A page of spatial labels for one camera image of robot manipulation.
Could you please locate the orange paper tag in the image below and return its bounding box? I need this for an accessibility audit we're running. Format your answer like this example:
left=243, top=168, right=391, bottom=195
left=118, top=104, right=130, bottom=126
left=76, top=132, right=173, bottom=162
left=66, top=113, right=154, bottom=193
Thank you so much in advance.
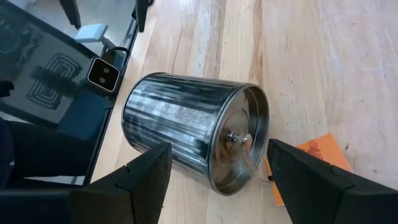
left=264, top=133, right=354, bottom=208

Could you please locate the grey floor mat black pattern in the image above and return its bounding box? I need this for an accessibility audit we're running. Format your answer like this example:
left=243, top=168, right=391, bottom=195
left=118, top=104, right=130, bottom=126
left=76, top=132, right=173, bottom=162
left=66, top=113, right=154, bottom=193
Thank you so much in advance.
left=0, top=0, right=100, bottom=128

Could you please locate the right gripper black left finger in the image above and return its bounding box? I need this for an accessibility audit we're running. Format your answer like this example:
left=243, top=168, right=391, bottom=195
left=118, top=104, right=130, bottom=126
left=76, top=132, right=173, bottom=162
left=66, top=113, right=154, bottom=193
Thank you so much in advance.
left=68, top=141, right=174, bottom=224

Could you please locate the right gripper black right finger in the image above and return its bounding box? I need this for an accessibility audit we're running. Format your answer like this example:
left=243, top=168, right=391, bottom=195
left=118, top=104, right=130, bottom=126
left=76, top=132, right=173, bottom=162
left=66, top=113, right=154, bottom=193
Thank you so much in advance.
left=267, top=138, right=398, bottom=224

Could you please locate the white rectangular block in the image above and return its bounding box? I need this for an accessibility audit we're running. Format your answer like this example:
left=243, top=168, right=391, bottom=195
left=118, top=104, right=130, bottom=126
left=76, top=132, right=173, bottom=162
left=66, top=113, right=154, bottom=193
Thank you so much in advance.
left=74, top=23, right=109, bottom=44

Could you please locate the small black rail-mounted box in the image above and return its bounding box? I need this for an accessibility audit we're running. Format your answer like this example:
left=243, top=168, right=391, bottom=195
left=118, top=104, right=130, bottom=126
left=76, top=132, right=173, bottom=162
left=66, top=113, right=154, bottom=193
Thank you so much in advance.
left=85, top=57, right=121, bottom=96

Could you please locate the black furniture leg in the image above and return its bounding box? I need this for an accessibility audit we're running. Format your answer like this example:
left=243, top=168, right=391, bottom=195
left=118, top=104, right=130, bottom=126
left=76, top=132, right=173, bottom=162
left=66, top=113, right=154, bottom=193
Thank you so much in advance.
left=58, top=0, right=82, bottom=30
left=132, top=0, right=155, bottom=34

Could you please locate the silver tin can with twine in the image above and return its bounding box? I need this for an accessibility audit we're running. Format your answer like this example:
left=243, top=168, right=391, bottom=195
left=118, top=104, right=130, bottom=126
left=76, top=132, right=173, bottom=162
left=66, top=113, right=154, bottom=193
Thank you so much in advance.
left=120, top=72, right=271, bottom=197

